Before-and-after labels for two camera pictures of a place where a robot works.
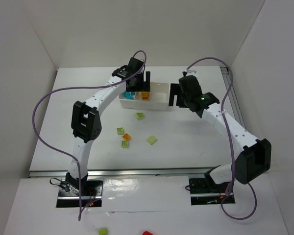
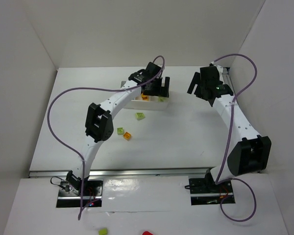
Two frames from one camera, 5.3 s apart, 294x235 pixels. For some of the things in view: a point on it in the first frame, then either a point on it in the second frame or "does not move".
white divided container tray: x=159 y=98 does not move
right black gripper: x=176 y=95 → x=199 y=85
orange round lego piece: x=144 y=95 does not move
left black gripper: x=142 y=83 → x=156 y=88
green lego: x=139 y=116 does not move
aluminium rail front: x=61 y=172 does not move
